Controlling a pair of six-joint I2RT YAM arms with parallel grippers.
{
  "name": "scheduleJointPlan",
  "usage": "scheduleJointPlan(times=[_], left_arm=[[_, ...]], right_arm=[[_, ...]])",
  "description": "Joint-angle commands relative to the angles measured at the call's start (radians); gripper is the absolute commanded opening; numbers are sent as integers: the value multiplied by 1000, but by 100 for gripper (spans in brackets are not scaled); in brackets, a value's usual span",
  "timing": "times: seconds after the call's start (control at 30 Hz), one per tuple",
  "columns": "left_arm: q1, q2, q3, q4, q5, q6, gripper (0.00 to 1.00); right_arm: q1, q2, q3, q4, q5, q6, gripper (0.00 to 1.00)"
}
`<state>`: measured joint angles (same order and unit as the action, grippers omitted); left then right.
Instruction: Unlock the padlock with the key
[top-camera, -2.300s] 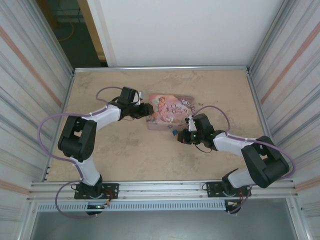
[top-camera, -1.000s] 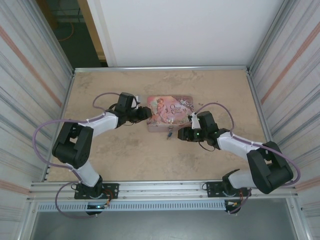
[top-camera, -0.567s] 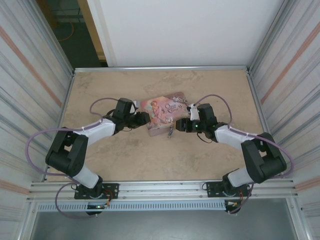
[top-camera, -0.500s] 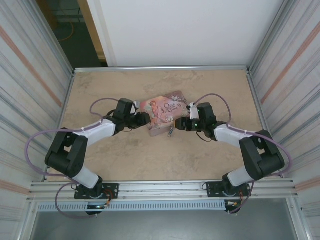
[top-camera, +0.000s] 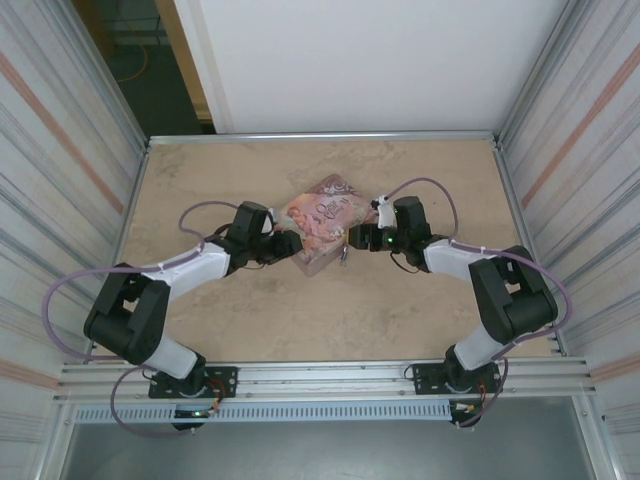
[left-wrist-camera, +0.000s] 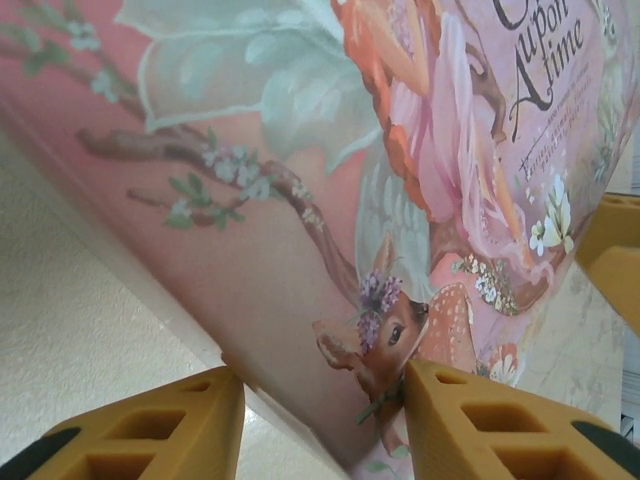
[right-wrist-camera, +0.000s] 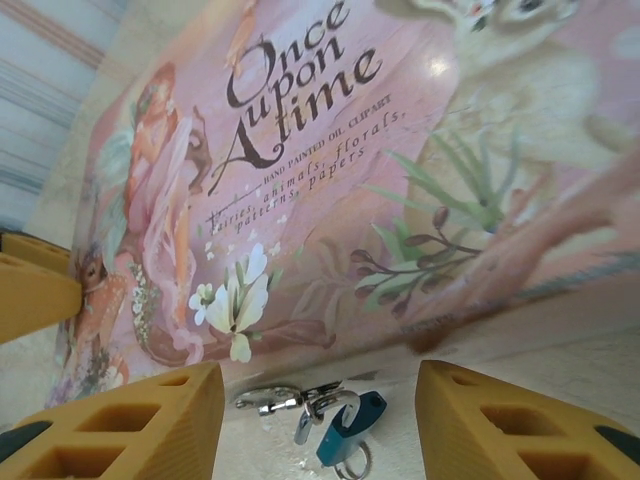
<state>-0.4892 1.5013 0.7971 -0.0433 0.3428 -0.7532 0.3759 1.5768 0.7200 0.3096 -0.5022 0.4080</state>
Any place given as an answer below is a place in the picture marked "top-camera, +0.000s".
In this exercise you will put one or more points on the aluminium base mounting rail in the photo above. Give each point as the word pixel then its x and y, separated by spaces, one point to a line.
pixel 325 380

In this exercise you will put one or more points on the wooden door frame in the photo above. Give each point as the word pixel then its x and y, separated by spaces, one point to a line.
pixel 182 60

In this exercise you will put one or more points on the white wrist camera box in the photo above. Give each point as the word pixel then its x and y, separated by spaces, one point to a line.
pixel 274 217
pixel 386 212

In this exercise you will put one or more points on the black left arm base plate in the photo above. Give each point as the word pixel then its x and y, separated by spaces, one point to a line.
pixel 225 382

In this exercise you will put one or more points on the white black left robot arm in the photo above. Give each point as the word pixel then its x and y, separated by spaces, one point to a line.
pixel 200 265

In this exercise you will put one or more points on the aluminium table edge rail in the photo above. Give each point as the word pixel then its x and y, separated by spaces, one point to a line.
pixel 325 138

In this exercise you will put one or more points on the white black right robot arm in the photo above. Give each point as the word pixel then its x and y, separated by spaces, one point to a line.
pixel 450 257

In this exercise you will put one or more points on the small circuit board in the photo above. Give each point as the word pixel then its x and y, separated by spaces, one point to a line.
pixel 192 413
pixel 465 407

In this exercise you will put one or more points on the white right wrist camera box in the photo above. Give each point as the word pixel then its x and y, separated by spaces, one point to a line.
pixel 386 212

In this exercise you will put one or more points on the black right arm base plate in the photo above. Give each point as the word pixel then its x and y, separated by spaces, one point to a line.
pixel 425 380

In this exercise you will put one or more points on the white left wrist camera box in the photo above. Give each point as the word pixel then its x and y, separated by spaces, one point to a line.
pixel 274 217

